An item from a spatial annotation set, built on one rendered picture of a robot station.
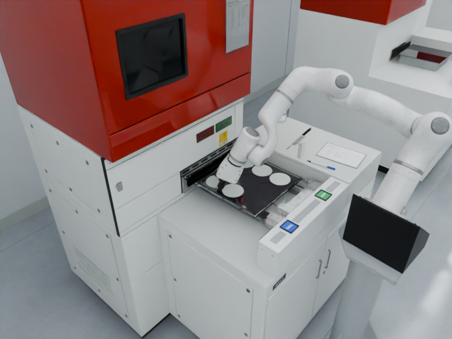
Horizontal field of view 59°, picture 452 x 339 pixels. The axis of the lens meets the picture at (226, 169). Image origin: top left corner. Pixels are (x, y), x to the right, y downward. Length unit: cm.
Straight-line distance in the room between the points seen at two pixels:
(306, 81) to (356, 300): 102
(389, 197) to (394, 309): 115
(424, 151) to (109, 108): 117
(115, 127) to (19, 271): 175
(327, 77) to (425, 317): 163
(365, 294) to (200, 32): 133
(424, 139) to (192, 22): 97
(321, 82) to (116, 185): 91
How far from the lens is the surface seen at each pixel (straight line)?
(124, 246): 184
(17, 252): 314
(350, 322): 215
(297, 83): 169
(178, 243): 185
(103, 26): 134
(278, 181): 192
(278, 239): 155
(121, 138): 149
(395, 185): 168
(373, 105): 170
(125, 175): 164
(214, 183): 190
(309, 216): 166
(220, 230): 177
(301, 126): 227
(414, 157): 170
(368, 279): 190
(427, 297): 284
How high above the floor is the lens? 204
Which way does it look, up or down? 35 degrees down
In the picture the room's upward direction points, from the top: straight up
